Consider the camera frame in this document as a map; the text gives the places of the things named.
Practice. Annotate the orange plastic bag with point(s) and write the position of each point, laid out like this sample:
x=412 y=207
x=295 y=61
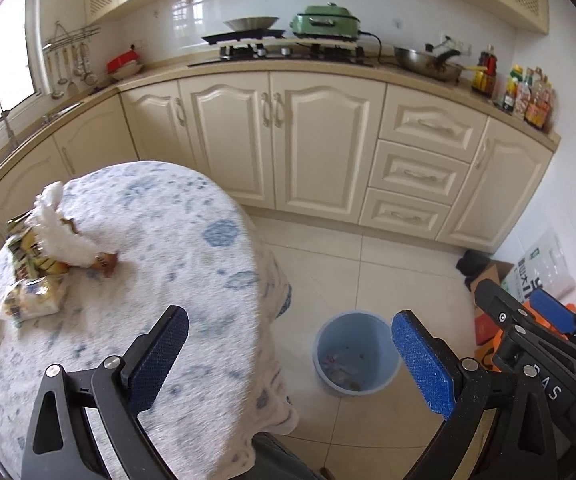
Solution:
x=485 y=357

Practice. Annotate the white dishes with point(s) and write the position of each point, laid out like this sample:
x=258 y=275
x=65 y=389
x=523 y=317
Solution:
x=127 y=72

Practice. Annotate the hanging steel utensils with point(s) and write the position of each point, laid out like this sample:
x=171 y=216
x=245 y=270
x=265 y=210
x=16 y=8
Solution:
x=75 y=65

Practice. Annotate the yellow green snack packet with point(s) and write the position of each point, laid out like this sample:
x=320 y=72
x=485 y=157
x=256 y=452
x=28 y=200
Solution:
x=30 y=255

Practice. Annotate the cream cabinet drawer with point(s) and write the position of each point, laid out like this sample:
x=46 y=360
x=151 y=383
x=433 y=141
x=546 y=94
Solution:
x=418 y=172
x=403 y=215
x=433 y=120

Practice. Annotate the light blue plastic bin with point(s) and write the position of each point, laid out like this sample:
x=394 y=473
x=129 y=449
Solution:
x=338 y=335

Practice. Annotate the row of condiment bottles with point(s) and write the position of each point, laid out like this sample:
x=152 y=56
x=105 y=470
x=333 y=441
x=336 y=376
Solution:
x=528 y=100

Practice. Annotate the steel faucet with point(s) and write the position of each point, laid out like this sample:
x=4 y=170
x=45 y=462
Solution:
x=10 y=130

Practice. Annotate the black gas stove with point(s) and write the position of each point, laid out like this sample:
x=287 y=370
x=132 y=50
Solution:
x=293 y=59

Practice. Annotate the wall utensil rack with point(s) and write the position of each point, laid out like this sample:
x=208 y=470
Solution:
x=72 y=32

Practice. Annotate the green electric cooker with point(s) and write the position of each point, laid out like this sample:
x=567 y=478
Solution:
x=325 y=25

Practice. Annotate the blue white floral tablecloth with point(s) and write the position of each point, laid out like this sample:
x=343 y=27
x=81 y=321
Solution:
x=167 y=260

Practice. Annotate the steel bowl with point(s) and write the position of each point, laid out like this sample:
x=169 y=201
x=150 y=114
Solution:
x=250 y=24

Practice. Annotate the black induction hob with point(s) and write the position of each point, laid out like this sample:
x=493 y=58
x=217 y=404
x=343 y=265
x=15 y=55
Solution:
x=243 y=37

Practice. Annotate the steel sink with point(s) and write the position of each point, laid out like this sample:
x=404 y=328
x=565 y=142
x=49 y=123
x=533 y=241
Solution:
x=62 y=110

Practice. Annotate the person's grey trousers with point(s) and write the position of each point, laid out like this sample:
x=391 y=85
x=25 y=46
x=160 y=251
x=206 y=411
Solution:
x=278 y=460

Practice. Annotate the seasoning holder with red jars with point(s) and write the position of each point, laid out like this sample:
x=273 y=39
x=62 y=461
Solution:
x=484 y=72

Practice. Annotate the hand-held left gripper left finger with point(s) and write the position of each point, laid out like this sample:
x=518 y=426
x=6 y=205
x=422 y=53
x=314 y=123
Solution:
x=160 y=355

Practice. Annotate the white rice bag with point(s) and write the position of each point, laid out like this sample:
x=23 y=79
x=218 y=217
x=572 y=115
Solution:
x=543 y=270

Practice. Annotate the cream lower kitchen cabinet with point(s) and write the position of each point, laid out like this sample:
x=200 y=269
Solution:
x=318 y=135

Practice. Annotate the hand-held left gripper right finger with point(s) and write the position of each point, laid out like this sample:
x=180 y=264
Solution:
x=423 y=365

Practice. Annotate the white wall socket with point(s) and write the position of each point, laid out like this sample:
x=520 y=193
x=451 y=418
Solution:
x=458 y=45

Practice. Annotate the pale yellow snack packet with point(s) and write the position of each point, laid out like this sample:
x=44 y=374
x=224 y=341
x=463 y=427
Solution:
x=32 y=300

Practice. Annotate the cardboard box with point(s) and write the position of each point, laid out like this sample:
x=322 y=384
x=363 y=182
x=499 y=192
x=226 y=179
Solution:
x=488 y=275

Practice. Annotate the brown candy wrapper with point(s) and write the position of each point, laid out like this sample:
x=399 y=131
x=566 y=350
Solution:
x=106 y=261

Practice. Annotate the black cloth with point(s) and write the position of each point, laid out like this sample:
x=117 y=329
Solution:
x=473 y=265

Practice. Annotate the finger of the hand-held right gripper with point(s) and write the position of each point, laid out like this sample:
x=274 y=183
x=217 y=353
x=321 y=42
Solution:
x=495 y=302
x=550 y=310

